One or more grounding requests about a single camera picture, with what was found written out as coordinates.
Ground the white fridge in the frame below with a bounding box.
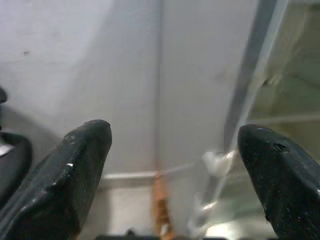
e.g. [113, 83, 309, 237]
[0, 0, 320, 240]

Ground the black curved object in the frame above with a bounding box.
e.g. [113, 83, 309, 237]
[0, 86, 34, 204]

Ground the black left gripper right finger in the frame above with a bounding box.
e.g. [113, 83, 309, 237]
[236, 123, 320, 240]

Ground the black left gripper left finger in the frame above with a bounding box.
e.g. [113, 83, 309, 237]
[0, 119, 113, 240]

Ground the clear glass fridge shelf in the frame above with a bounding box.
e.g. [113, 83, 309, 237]
[187, 0, 320, 240]

